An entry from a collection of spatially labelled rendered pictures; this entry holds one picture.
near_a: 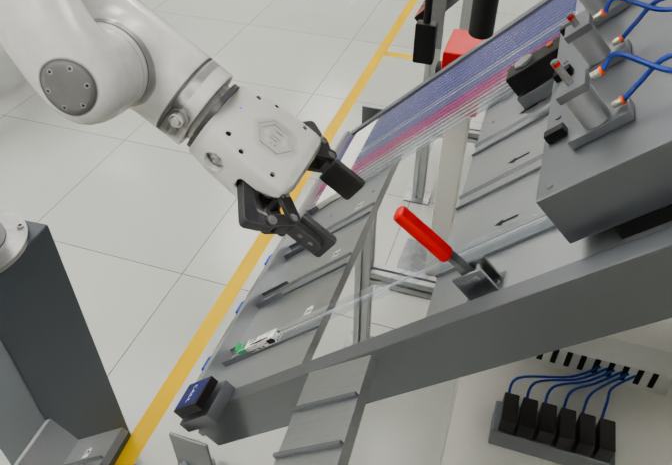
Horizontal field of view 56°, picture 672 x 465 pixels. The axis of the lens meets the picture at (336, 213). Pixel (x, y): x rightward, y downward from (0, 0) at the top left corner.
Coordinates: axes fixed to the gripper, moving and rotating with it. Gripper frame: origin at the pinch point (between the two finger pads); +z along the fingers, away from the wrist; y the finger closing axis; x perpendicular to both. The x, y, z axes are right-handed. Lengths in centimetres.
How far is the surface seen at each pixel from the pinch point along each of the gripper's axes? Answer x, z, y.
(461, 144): 40, 32, 94
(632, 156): -26.4, 9.6, -5.9
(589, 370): 12, 49, 20
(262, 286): 33.6, 3.9, 13.3
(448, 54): 22, 12, 90
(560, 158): -20.8, 8.7, -1.5
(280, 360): 20.1, 7.6, -4.4
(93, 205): 154, -40, 91
